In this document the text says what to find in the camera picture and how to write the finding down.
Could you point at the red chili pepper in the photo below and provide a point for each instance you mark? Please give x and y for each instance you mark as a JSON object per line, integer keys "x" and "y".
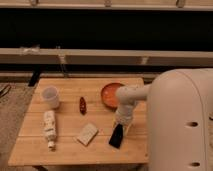
{"x": 82, "y": 106}

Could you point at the white plastic cup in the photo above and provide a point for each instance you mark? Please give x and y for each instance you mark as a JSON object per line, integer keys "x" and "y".
{"x": 50, "y": 96}

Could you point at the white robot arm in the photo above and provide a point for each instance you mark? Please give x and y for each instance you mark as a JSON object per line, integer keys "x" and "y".
{"x": 179, "y": 103}

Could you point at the black eraser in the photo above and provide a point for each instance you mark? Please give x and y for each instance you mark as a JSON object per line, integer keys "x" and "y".
{"x": 117, "y": 137}

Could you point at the white bottle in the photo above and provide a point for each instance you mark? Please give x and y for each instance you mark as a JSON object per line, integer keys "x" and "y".
{"x": 50, "y": 129}

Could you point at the orange bowl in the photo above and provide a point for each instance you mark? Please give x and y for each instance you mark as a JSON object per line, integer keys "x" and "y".
{"x": 108, "y": 95}

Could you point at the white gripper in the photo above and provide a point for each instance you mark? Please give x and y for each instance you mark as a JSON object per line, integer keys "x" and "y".
{"x": 124, "y": 116}

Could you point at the white sponge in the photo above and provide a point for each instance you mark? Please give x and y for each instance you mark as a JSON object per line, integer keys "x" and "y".
{"x": 87, "y": 133}

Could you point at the wooden table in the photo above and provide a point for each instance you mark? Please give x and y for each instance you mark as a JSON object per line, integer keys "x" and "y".
{"x": 31, "y": 149}

